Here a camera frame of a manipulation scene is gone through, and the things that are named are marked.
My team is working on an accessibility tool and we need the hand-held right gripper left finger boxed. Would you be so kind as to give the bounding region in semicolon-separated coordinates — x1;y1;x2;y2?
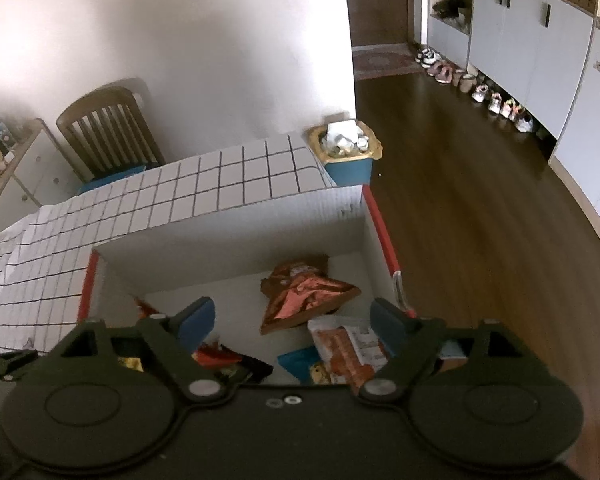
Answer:
47;296;227;404

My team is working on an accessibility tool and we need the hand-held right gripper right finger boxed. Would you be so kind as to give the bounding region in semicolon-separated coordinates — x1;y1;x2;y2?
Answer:
358;297;537;404

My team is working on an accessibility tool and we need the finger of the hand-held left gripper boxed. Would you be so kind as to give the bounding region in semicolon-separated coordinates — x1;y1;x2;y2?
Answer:
0;350;39;382

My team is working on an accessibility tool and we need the white orange snack packet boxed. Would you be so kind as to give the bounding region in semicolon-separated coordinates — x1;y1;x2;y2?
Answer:
307;316;389;386

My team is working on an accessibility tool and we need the black snack packet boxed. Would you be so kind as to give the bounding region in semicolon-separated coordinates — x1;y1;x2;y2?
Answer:
215;357;275;384

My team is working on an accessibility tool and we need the red cardboard box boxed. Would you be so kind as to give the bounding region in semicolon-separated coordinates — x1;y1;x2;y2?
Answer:
77;185;420;387

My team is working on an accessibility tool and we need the brown orange foil snack packet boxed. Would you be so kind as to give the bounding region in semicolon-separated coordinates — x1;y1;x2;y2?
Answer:
259;256;362;336

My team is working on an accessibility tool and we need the blue snack packet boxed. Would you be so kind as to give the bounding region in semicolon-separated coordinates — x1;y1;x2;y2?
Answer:
277;346;326;385

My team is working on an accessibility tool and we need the blue seat cushion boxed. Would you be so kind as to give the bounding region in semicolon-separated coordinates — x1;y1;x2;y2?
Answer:
77;165;146;194

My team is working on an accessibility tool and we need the blue gold-rimmed trash bin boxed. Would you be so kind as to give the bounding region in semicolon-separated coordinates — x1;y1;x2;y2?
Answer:
307;121;384;189

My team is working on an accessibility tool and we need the white sideboard cabinet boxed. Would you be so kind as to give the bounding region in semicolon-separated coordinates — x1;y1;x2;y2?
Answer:
0;119;86;242

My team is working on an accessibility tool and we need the brown wooden chair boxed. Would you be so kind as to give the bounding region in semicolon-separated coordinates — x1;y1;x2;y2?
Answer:
56;78;167;184

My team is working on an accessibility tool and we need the row of shoes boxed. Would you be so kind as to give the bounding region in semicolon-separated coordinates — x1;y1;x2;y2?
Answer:
415;46;549;137

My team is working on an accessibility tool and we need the red patterned door mat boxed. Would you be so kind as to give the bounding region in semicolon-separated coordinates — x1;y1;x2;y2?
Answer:
354;46;415;81

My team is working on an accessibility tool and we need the dark brown door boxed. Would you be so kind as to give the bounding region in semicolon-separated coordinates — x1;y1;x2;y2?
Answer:
342;0;412;49

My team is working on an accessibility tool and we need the grey wall cabinet unit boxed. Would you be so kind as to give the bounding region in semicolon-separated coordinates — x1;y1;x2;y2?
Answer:
426;0;600;202

